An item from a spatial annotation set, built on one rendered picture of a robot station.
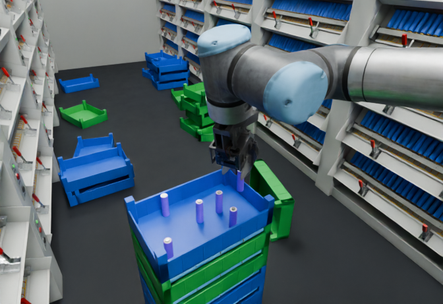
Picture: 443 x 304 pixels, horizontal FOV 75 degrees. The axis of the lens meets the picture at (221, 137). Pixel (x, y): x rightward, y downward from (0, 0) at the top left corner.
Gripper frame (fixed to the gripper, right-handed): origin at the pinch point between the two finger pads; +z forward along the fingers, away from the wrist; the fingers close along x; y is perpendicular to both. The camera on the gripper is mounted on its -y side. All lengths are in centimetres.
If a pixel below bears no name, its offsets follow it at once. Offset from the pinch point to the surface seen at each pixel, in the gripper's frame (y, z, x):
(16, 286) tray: 43, 5, -35
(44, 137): -9, 28, -107
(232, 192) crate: -0.2, 11.3, -3.5
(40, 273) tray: 38, 26, -51
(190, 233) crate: 17.4, 6.6, -6.5
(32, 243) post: 33, 16, -52
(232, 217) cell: 11.5, 3.7, 2.3
